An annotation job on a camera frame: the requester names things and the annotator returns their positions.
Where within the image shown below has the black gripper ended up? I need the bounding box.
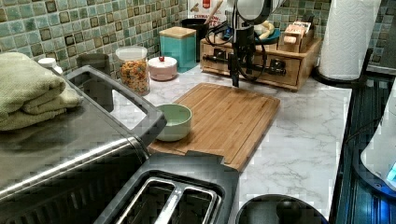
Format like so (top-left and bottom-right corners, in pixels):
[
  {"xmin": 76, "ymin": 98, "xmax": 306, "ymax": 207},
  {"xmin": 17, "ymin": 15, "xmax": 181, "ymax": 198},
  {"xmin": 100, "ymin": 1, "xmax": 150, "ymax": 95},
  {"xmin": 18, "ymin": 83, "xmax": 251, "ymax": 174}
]
[{"xmin": 229, "ymin": 25, "xmax": 256, "ymax": 88}]

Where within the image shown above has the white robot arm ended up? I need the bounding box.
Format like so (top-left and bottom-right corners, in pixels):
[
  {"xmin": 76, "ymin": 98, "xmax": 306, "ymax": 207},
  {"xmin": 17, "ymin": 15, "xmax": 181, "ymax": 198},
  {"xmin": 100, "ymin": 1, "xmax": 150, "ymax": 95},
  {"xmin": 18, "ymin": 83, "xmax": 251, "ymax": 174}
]
[{"xmin": 228, "ymin": 0, "xmax": 286, "ymax": 87}]

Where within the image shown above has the wooden drawer box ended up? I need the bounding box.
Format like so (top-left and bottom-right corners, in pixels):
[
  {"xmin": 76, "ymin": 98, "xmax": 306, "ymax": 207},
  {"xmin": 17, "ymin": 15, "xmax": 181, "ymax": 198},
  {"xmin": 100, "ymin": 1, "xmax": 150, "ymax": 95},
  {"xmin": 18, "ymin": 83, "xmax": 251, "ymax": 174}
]
[{"xmin": 200, "ymin": 38, "xmax": 321, "ymax": 91}]

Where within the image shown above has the teal plate with food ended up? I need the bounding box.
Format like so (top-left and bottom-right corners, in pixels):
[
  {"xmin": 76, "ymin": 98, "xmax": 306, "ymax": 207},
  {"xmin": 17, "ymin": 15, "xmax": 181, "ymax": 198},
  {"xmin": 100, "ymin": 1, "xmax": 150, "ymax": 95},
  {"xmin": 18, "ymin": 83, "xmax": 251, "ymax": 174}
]
[{"xmin": 254, "ymin": 21, "xmax": 280, "ymax": 44}]

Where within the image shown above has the black utensil holder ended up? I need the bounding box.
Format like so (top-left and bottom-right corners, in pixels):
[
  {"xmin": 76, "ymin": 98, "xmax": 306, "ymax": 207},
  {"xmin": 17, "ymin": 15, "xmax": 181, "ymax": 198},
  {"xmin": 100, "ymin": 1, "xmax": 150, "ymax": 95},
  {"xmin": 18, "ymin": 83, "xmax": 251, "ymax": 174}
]
[{"xmin": 180, "ymin": 18, "xmax": 210, "ymax": 63}]

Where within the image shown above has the bamboo cutting board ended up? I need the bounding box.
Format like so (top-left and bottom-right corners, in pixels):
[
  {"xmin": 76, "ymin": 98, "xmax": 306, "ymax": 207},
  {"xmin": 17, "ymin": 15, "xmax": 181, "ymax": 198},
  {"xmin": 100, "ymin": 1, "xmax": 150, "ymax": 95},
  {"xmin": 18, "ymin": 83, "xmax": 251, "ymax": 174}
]
[{"xmin": 149, "ymin": 83, "xmax": 280, "ymax": 171}]

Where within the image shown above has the wooden block holder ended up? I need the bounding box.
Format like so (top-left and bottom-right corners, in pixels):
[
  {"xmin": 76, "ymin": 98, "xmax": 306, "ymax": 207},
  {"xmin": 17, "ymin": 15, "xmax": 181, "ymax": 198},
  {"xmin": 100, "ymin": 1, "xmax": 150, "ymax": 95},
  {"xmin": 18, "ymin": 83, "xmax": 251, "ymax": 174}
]
[{"xmin": 277, "ymin": 21, "xmax": 314, "ymax": 53}]

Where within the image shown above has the red white poster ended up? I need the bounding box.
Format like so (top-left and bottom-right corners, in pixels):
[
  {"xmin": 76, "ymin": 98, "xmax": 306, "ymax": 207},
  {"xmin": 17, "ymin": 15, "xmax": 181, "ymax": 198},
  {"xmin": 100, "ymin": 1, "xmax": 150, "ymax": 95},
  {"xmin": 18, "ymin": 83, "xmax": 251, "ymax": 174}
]
[{"xmin": 187, "ymin": 0, "xmax": 227, "ymax": 25}]

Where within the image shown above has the teal canister wooden lid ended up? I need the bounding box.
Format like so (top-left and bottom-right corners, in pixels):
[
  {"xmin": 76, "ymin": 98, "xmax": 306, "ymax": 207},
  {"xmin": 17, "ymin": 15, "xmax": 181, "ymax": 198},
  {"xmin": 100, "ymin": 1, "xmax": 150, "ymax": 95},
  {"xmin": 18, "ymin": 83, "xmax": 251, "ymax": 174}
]
[{"xmin": 159, "ymin": 26, "xmax": 196, "ymax": 73}]

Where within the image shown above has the pink lidded sugar bowl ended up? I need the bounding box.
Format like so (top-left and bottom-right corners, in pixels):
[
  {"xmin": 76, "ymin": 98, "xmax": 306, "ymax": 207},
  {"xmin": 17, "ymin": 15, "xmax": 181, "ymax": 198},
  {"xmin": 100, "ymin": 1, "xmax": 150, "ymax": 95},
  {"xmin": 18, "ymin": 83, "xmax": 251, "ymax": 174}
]
[{"xmin": 148, "ymin": 56, "xmax": 177, "ymax": 81}]

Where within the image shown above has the light green bowl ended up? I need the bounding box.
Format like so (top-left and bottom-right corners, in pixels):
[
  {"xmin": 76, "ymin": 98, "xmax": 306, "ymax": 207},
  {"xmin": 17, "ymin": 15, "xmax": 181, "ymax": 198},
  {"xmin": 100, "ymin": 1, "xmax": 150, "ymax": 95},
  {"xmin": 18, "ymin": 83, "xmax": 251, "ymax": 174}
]
[{"xmin": 157, "ymin": 104, "xmax": 192, "ymax": 142}]

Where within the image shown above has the black paper towel holder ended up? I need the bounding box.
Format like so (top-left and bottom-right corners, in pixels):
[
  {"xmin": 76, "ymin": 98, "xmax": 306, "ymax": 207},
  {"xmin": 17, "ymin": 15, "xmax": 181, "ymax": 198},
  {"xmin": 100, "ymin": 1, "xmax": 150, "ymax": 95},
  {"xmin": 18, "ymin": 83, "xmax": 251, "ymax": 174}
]
[{"xmin": 311, "ymin": 49, "xmax": 373, "ymax": 89}]

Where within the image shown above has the glass cereal jar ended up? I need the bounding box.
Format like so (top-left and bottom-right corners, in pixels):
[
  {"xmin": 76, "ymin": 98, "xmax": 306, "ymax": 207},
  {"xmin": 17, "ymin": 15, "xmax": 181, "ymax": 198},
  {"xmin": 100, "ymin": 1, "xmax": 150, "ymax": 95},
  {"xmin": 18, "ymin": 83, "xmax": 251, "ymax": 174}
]
[{"xmin": 116, "ymin": 46, "xmax": 149, "ymax": 95}]

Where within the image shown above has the paper towel roll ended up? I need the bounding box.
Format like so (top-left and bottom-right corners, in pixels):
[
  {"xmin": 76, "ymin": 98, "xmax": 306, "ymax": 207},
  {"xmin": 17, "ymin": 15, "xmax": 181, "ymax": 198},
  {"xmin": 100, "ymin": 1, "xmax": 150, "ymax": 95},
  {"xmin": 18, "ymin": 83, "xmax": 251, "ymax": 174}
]
[{"xmin": 318, "ymin": 0, "xmax": 381, "ymax": 81}]

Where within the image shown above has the black toaster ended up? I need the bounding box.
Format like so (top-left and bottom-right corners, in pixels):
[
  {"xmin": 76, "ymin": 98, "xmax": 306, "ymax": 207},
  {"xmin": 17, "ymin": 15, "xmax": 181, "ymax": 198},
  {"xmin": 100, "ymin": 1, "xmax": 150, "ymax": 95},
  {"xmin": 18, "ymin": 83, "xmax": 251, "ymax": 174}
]
[{"xmin": 93, "ymin": 152, "xmax": 238, "ymax": 224}]

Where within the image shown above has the black round lid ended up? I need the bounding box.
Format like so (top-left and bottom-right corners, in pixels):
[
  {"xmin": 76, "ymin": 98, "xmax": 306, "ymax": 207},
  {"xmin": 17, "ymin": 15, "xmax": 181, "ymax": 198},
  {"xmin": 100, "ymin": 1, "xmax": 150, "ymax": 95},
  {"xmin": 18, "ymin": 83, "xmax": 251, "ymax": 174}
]
[{"xmin": 235, "ymin": 194, "xmax": 329, "ymax": 224}]

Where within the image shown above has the white bottle cap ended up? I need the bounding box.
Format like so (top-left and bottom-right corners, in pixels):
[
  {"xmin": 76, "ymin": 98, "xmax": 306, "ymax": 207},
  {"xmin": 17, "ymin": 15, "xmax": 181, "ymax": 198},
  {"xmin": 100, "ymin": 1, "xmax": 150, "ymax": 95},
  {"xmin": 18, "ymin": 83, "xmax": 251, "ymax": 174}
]
[{"xmin": 38, "ymin": 58, "xmax": 64, "ymax": 75}]

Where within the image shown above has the stainless toaster oven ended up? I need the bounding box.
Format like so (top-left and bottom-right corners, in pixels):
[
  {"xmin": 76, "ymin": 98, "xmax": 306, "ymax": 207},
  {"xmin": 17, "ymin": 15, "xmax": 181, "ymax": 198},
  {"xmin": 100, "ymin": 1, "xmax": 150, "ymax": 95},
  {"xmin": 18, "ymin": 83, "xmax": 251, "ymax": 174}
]
[{"xmin": 0, "ymin": 65, "xmax": 166, "ymax": 224}]

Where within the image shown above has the folded green towel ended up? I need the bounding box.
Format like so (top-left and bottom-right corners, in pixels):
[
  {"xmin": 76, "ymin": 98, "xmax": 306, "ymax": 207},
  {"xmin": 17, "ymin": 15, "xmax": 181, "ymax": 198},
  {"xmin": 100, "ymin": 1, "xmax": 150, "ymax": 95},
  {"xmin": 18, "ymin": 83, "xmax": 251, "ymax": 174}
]
[{"xmin": 0, "ymin": 52, "xmax": 82, "ymax": 131}]

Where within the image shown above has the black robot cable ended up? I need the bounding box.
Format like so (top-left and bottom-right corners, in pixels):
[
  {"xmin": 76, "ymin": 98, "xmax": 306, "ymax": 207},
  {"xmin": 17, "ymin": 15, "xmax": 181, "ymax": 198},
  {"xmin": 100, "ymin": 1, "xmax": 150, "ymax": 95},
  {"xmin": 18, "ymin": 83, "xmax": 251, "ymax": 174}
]
[{"xmin": 205, "ymin": 21, "xmax": 269, "ymax": 83}]

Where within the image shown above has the wooden utensil handle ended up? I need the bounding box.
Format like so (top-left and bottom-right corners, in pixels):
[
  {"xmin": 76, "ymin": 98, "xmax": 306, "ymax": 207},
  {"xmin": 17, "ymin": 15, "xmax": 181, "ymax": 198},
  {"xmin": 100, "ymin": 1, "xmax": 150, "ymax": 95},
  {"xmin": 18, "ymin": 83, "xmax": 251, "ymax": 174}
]
[{"xmin": 204, "ymin": 0, "xmax": 223, "ymax": 24}]

